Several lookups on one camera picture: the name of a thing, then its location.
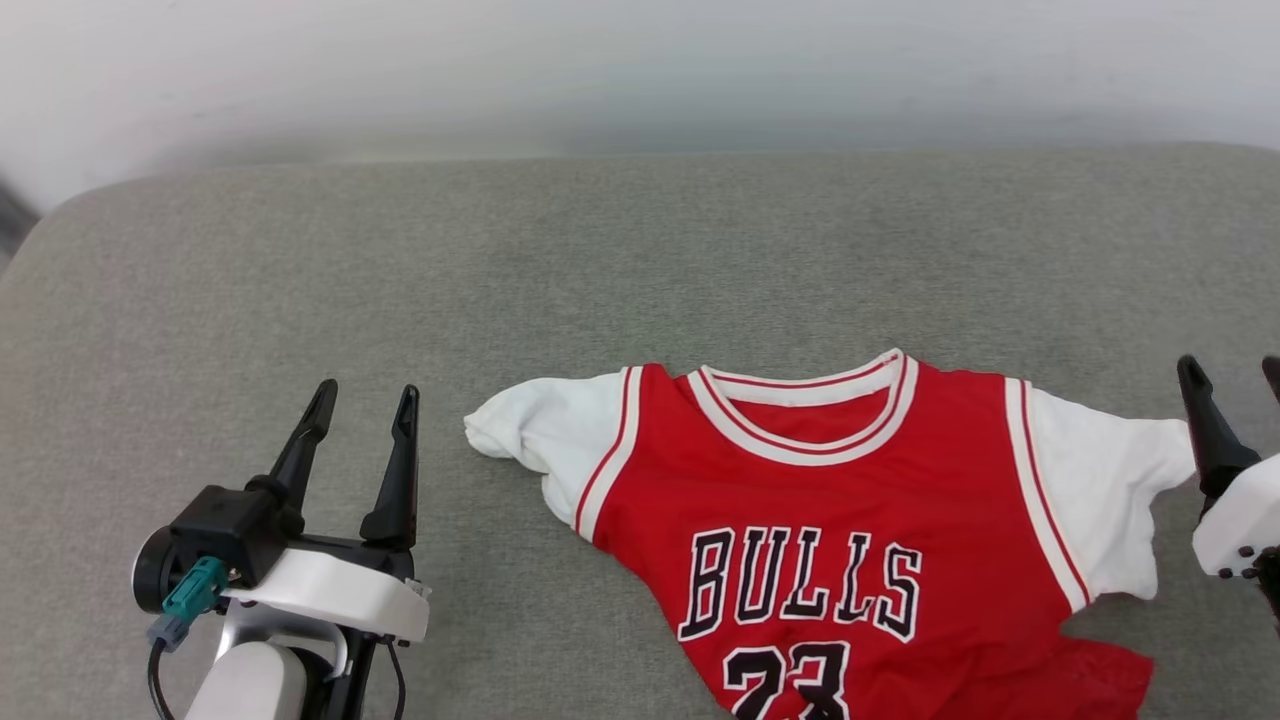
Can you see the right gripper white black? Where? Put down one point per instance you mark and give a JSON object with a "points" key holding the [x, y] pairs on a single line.
{"points": [[1245, 520]]}

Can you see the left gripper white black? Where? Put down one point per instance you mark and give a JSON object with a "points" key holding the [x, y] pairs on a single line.
{"points": [[330, 590]]}

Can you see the red Bulls basketball jersey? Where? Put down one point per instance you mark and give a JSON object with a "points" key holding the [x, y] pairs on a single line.
{"points": [[850, 500]]}

